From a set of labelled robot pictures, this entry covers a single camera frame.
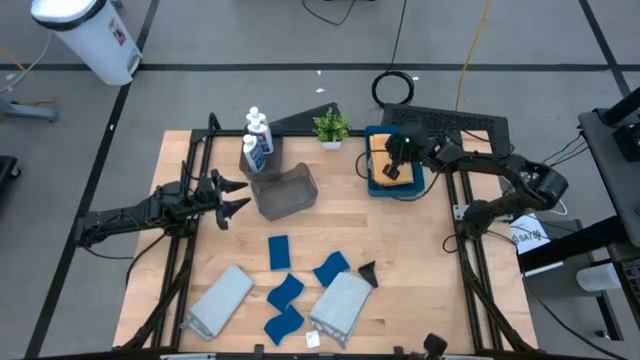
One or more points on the rectangular blue sponge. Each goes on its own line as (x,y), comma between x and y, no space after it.
(279,252)

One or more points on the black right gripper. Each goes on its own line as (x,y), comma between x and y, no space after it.
(407,150)

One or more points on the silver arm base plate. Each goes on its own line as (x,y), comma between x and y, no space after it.
(460,212)

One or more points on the black beam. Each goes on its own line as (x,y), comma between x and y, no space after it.
(550,252)

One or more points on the green plant in white pot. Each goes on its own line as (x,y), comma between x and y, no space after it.
(331,127)

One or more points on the black perforated panel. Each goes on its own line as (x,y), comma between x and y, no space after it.
(450,120)

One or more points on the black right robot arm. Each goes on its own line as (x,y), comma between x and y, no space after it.
(500,162)

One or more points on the white cylinder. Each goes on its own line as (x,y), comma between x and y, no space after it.
(597,277)

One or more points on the black pole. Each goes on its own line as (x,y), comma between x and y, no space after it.
(622,107)

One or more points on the black plastic scraper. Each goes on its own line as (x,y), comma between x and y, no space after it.
(369,272)

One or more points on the blue plastic bin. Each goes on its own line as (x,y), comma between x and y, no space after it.
(395,191)

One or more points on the black round object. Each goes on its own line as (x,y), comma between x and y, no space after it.
(435,345)

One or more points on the white pedal trash bin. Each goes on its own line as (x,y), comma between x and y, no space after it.
(95,45)

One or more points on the white printed paper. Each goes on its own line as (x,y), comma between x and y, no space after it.
(530,237)

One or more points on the grey waffle towel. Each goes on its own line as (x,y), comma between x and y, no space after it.
(217,307)
(340,307)

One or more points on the grey stand foot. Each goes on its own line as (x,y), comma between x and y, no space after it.
(30,111)

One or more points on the wavy blue sponge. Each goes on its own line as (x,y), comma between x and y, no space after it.
(285,292)
(283,325)
(331,268)

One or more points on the black flat panel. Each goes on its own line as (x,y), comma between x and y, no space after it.
(307,119)

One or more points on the orange microfibre cloth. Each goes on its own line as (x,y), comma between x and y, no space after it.
(380,170)

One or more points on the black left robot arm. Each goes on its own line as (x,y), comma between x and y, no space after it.
(130,215)

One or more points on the grey mesh storage bin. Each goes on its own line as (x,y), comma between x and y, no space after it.
(285,195)
(275,160)

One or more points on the black box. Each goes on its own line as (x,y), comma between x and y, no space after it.
(629,142)

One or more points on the grey cart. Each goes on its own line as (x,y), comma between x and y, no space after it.
(605,165)

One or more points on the white bar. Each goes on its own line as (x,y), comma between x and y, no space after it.
(457,357)
(187,357)

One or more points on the white plastic cleaner bottle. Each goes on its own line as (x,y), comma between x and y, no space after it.
(254,114)
(262,140)
(254,157)

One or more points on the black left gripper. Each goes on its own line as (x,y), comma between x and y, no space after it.
(210,197)

